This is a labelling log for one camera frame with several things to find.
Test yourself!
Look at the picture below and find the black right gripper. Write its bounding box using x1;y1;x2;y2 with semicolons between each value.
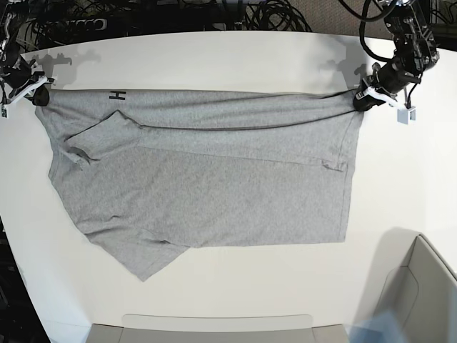
1;60;54;106

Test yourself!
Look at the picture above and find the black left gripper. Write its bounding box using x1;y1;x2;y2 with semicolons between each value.
353;62;409;111

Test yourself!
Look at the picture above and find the grey T-shirt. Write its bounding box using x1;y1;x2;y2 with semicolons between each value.
35;90;363;280

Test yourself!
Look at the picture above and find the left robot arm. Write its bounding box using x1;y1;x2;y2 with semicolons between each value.
353;1;440;112

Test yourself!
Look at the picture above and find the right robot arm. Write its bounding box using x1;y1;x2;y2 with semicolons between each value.
1;1;54;111

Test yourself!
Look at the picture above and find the grey plastic bin right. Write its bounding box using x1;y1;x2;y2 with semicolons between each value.
374;235;456;342

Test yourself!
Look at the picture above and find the grey plastic bin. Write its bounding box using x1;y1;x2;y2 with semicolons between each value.
86;314;349;342
374;235;456;342

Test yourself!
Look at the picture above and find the blue cloth blurred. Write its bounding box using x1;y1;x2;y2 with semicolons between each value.
347;310;409;343

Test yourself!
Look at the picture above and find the grey plastic bin bottom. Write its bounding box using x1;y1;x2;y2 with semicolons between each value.
86;314;349;342

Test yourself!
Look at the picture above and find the black cable bundle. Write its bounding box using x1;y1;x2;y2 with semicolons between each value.
246;0;313;33

